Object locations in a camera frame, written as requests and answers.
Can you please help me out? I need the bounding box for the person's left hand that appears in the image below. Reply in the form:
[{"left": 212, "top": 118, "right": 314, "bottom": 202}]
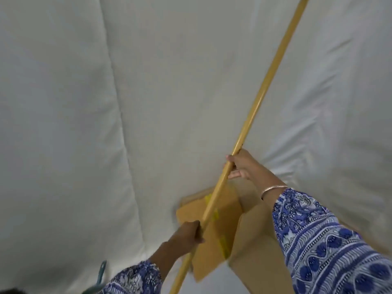
[{"left": 171, "top": 220, "right": 205, "bottom": 258}]

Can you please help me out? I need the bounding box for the person's right hand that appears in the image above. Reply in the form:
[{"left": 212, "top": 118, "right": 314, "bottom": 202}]
[{"left": 226, "top": 149, "right": 282, "bottom": 194}]

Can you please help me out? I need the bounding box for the long yellow wooden stick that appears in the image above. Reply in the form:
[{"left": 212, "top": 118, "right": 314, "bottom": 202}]
[{"left": 168, "top": 0, "right": 312, "bottom": 294}]

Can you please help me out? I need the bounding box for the person's right forearm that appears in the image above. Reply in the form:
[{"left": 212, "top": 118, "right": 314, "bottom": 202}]
[{"left": 260, "top": 182, "right": 392, "bottom": 294}]

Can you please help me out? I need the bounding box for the person's left forearm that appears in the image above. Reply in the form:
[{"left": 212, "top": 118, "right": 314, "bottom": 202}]
[{"left": 99, "top": 239, "right": 186, "bottom": 294}]

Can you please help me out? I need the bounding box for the brown cardboard box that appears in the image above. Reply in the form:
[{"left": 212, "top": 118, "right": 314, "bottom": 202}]
[{"left": 176, "top": 177, "right": 392, "bottom": 294}]

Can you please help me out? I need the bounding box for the teal plastic object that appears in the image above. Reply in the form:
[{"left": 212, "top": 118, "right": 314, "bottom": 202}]
[{"left": 81, "top": 260, "right": 108, "bottom": 294}]

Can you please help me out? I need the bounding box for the white fabric sheet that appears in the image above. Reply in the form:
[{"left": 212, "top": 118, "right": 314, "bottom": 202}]
[{"left": 0, "top": 0, "right": 392, "bottom": 294}]

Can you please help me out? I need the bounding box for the silver bangle bracelet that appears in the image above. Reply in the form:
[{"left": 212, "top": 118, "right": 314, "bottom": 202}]
[{"left": 261, "top": 185, "right": 288, "bottom": 201}]

